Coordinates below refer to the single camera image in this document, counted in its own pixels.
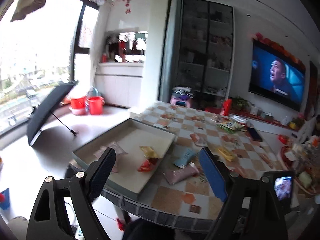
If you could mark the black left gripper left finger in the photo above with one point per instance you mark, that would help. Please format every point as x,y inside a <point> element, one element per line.
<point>49,218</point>

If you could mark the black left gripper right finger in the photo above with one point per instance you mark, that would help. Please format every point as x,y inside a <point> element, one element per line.
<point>250,208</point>

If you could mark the pink snack packet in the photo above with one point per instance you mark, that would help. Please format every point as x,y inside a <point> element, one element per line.
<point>174,177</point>

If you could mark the dark red snack packet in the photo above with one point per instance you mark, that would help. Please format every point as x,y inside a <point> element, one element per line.
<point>148,165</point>

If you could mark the yellow snack bar packet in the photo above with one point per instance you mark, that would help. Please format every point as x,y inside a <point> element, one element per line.
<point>149,152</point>

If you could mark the red fruit tray with goods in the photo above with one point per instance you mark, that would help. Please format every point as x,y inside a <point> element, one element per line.
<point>303,161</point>

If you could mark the black smartphone red case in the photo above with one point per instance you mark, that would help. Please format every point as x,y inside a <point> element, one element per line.
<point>254,134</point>

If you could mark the pile of green snack bags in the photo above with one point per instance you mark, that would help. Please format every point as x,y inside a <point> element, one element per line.
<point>231,126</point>

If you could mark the light blue snack packet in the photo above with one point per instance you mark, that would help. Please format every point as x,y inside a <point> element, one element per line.
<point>185,158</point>

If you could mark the clear wrapped dark snack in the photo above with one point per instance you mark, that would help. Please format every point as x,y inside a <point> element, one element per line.
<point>198,140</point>

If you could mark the green potted plant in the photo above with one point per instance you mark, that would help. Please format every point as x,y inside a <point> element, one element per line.
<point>240,104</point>

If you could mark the red bottle on shelf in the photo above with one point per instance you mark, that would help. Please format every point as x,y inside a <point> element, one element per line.
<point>225,110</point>

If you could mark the black open umbrella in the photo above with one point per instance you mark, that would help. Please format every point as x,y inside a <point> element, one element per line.
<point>47,108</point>

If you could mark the white tray box dark rim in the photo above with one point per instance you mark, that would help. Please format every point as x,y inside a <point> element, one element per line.
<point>130,135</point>

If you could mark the pink plastic stool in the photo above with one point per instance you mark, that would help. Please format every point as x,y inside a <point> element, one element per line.
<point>180,102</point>

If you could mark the dark glass display cabinet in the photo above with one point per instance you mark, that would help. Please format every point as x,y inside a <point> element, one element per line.
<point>206,47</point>

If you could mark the wall television screen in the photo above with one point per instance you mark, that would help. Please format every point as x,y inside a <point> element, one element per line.
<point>276,77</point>

